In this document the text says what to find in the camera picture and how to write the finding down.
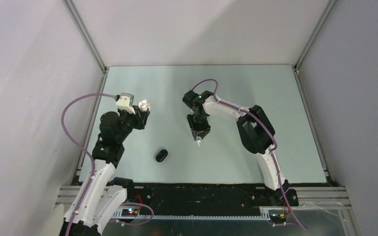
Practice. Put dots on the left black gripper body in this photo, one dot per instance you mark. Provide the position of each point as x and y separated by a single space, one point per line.
127 120

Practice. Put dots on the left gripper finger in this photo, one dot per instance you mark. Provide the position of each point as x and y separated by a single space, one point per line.
139 125
142 114

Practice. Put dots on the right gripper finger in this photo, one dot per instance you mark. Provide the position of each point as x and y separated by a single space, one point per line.
204 133
195 135

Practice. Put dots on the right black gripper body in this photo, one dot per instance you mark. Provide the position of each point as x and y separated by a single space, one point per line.
198 122

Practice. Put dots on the white earbud charging case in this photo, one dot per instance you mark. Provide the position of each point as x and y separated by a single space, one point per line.
144 105

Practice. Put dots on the black charging case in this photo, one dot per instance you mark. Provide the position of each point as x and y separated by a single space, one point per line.
161 155

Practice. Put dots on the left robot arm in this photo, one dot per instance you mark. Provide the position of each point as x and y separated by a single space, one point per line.
100 195

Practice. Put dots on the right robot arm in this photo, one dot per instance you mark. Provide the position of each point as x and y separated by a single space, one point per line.
255 131

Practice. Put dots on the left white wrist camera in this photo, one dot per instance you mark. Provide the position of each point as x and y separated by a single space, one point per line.
124 103

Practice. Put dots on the aluminium frame rail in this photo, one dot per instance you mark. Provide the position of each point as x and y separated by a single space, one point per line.
313 198

